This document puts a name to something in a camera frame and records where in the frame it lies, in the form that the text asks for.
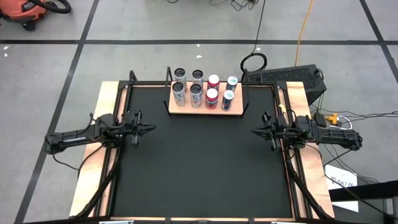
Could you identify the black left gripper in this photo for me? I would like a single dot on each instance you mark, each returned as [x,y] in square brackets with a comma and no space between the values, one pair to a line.
[136,129]

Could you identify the black computer tower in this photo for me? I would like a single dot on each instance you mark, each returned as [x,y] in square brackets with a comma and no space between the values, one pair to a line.
[292,76]

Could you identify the black power brick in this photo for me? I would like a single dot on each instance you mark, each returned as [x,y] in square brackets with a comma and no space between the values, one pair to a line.
[320,119]

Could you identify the black aluminium table frame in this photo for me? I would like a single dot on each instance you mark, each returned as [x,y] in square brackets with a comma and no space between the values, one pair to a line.
[146,84]

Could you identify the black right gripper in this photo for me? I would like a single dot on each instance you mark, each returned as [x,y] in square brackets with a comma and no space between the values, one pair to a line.
[283,130]

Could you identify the yellow tape piece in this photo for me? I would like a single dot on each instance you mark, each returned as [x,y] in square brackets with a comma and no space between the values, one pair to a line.
[282,108]

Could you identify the red Fanta can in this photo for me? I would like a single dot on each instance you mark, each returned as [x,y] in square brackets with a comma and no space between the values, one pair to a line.
[213,80]
[211,99]

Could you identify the black table mat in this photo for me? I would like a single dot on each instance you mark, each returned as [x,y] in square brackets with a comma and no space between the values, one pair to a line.
[199,165]

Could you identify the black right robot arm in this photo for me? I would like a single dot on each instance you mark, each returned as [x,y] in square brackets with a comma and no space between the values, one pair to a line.
[335,138]

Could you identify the white Celsius can black lid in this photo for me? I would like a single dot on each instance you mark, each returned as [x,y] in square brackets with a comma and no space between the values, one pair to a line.
[178,93]

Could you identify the white Celsius can orange print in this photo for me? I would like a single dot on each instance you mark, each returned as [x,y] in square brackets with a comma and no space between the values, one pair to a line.
[180,74]

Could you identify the orange shop vacuum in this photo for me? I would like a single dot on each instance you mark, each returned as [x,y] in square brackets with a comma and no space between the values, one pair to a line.
[18,11]

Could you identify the blue silver Red Bull can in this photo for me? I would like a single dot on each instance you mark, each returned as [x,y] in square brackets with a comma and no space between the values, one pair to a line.
[232,82]
[227,101]

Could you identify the black flat bar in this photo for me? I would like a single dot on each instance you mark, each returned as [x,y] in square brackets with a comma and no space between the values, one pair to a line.
[367,190]

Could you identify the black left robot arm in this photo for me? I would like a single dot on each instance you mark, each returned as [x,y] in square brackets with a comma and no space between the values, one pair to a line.
[74,138]

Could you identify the yellow plug adapter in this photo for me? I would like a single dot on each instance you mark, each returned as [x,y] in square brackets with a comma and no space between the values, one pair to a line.
[333,118]

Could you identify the white paper label sheet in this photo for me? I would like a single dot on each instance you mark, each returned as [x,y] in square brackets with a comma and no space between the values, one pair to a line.
[339,174]

